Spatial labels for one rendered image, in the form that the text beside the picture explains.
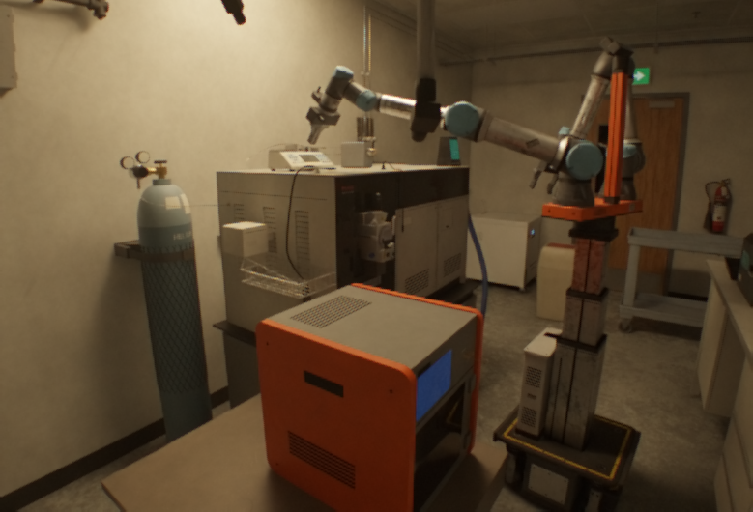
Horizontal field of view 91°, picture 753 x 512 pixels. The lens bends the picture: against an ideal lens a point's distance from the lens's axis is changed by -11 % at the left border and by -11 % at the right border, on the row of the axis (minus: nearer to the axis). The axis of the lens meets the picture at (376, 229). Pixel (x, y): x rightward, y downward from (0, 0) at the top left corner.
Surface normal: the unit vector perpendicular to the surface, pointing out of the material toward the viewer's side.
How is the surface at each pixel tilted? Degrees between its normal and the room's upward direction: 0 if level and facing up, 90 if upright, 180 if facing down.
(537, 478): 90
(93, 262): 90
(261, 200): 90
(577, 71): 90
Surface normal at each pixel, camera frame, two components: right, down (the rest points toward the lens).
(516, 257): -0.57, 0.15
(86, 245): 0.82, 0.11
